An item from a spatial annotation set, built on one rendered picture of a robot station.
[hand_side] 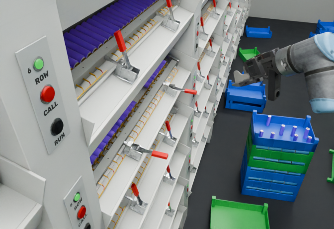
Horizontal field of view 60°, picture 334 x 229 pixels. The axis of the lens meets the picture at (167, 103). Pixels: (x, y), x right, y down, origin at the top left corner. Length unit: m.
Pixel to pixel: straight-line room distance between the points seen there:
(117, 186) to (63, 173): 0.24
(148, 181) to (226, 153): 1.25
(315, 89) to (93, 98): 0.61
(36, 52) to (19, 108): 0.05
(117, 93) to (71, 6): 0.20
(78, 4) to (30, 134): 0.15
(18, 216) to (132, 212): 0.48
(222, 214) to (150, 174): 0.92
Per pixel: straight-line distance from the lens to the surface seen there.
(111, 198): 0.60
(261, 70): 1.01
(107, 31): 0.63
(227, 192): 1.84
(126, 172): 0.63
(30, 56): 0.29
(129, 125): 0.68
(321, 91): 0.88
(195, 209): 1.74
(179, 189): 1.36
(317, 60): 0.89
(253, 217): 1.77
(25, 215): 0.36
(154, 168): 0.90
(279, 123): 1.74
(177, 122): 1.06
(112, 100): 0.49
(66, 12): 0.35
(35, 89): 0.30
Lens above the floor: 1.43
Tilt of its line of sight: 35 degrees down
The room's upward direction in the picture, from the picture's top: straight up
